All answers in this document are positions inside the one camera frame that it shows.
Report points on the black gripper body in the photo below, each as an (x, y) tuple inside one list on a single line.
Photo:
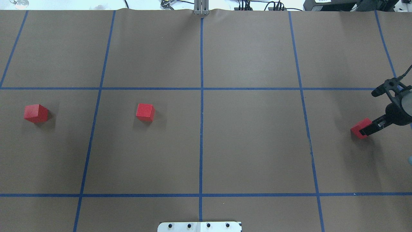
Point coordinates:
[(396, 116)]

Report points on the aluminium frame post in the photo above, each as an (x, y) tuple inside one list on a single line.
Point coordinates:
[(201, 7)]

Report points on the red block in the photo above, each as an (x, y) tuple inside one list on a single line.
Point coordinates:
[(36, 113), (145, 112)]

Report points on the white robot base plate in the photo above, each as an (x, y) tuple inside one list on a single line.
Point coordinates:
[(211, 226)]

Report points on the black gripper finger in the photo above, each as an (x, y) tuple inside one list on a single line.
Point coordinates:
[(369, 127)]

